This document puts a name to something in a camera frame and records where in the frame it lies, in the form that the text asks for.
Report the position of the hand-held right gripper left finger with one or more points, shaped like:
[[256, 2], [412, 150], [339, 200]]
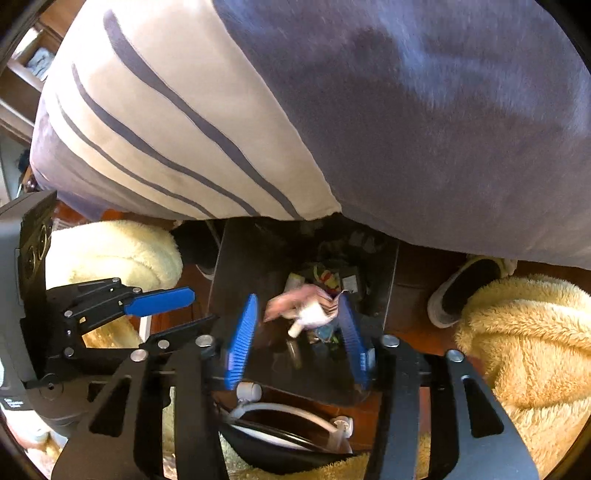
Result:
[[242, 341]]

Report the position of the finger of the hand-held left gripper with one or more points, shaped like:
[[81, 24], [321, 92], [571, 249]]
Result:
[[161, 300], [180, 329]]

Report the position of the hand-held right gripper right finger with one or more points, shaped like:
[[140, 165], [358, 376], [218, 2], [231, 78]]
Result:
[[353, 341]]

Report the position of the black bin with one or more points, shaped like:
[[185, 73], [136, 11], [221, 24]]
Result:
[[258, 258]]

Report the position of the small grey box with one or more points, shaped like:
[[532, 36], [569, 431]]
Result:
[[352, 284]]

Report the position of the person's left leg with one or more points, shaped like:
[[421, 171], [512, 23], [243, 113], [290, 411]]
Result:
[[115, 254]]

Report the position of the person's leg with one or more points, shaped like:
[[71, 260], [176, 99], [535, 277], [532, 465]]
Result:
[[115, 254], [531, 346]]

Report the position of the dark slipper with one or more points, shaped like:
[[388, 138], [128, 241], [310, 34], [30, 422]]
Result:
[[196, 244]]

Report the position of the small white carton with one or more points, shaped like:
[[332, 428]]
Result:
[[295, 280]]

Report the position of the grey white slipper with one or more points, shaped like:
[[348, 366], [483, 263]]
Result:
[[461, 286]]

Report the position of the person's right leg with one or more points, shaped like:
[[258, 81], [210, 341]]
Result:
[[531, 346]]

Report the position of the wooden shelf unit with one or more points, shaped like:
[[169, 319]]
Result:
[[23, 83]]

